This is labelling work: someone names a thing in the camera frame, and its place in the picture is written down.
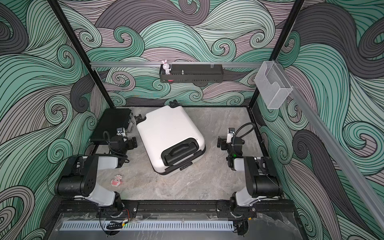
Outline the white hard-shell suitcase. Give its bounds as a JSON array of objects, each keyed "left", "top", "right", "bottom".
[{"left": 134, "top": 100, "right": 206, "bottom": 176}]

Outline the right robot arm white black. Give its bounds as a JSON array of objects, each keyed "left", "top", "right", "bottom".
[{"left": 217, "top": 123, "right": 283, "bottom": 218}]

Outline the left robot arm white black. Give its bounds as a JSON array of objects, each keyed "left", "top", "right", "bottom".
[{"left": 54, "top": 131, "right": 138, "bottom": 218}]

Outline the black flat case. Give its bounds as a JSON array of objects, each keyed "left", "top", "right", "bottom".
[{"left": 90, "top": 108, "right": 134, "bottom": 145}]

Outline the pink cartoon figure toy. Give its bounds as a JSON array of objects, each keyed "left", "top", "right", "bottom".
[{"left": 111, "top": 175, "right": 123, "bottom": 187}]

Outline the white bunny figurine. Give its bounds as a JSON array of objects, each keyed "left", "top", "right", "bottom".
[{"left": 162, "top": 60, "right": 172, "bottom": 75}]

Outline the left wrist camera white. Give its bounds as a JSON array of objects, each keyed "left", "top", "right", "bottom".
[{"left": 117, "top": 128, "right": 126, "bottom": 137}]

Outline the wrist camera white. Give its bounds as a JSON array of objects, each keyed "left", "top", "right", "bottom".
[
  {"left": 226, "top": 128, "right": 236, "bottom": 144},
  {"left": 117, "top": 128, "right": 126, "bottom": 137}
]

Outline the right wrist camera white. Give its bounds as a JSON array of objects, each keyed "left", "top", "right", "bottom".
[{"left": 226, "top": 128, "right": 236, "bottom": 144}]

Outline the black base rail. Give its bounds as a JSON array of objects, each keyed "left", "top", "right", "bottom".
[{"left": 55, "top": 200, "right": 299, "bottom": 220}]

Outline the clear acrylic wall box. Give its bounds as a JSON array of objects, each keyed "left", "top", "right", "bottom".
[{"left": 255, "top": 61, "right": 293, "bottom": 110}]

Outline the aluminium wall rail back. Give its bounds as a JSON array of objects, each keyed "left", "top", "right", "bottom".
[{"left": 90, "top": 61, "right": 262, "bottom": 69}]

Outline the aluminium wall rail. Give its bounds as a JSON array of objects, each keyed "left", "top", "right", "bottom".
[
  {"left": 274, "top": 61, "right": 384, "bottom": 230},
  {"left": 90, "top": 61, "right": 262, "bottom": 69}
]

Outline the black wall shelf tray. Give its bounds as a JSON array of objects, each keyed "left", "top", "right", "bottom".
[{"left": 159, "top": 64, "right": 224, "bottom": 84}]

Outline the aluminium wall rail right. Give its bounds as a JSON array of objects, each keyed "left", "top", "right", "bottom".
[{"left": 274, "top": 61, "right": 384, "bottom": 230}]

